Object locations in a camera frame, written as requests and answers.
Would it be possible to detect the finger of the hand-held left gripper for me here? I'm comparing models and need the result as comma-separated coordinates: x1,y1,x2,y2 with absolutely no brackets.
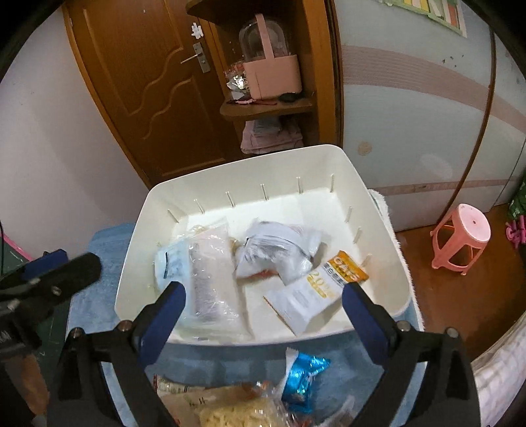
16,252,103,317
0,249,68,294

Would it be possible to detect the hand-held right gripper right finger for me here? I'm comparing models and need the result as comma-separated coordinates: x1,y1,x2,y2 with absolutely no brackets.
341,282,479,427

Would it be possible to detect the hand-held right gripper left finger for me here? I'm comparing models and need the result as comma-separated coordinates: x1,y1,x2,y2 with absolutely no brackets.
47,281,188,427

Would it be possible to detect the blue foil snack packet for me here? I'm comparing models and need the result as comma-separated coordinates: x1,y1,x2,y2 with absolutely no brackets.
283,348,332,415

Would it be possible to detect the beige snack bar packet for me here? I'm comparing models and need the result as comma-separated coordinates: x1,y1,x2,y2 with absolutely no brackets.
159,384,256,427

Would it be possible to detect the yellow cracker packet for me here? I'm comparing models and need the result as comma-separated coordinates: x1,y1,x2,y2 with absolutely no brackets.
199,396,288,427

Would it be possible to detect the white plastic bin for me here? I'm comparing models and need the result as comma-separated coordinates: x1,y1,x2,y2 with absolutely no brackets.
114,145,412,345

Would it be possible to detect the orange snack bar packet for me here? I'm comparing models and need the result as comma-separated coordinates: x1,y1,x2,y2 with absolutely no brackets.
324,250,369,285

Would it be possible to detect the long clear snack packet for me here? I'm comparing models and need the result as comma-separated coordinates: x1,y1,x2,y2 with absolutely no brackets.
187,219,253,341

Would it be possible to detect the clear packet with blue label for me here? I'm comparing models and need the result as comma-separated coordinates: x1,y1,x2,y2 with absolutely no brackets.
155,240,196,294

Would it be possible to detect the white packet with yellow print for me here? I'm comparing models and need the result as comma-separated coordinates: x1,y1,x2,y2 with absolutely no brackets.
263,271,346,336

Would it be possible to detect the blue fluffy mat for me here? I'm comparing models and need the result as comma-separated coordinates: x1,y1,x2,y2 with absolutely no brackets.
68,224,428,427

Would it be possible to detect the clear plastic snack packet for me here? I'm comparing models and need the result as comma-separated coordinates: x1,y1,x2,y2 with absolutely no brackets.
255,380,358,427

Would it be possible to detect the crumpled white snack packet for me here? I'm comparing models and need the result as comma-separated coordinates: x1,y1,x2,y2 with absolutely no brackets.
235,221,322,285

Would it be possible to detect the pink plastic stool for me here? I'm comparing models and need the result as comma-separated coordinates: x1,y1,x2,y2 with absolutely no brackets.
430,203,492,277

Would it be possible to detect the white quilted bedding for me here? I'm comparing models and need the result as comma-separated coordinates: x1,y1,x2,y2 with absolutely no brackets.
470,312,526,427

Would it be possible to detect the brown wooden door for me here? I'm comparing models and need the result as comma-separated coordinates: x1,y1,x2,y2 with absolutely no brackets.
61,0,233,187

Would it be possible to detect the green bag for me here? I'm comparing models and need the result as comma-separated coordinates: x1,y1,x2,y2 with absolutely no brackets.
507,170,526,223

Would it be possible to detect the folded pink cloth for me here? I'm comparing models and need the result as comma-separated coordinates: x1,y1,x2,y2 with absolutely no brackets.
240,118,305,155

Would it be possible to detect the pale blue wardrobe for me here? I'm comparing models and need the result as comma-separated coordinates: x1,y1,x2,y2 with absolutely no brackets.
333,0,526,233

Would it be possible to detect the shiny foil wrap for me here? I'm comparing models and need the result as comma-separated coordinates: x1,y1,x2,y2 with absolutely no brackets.
224,61,252,101

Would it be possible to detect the pink basket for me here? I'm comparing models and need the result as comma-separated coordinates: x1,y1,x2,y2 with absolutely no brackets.
242,14,303,101

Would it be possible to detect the wooden corner shelf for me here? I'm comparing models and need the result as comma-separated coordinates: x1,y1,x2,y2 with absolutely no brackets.
185,0,344,154

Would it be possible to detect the clear plastic dome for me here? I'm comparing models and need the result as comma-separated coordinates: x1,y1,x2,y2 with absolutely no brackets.
238,16,293,63

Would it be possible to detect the green chalkboard with pink frame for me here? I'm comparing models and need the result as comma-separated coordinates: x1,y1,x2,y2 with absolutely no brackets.
0,232,34,274

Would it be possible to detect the metal door handle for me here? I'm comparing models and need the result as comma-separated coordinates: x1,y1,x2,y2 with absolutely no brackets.
180,41,210,75

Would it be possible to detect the wall poster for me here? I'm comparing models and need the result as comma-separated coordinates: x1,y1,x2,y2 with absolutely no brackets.
384,0,468,38

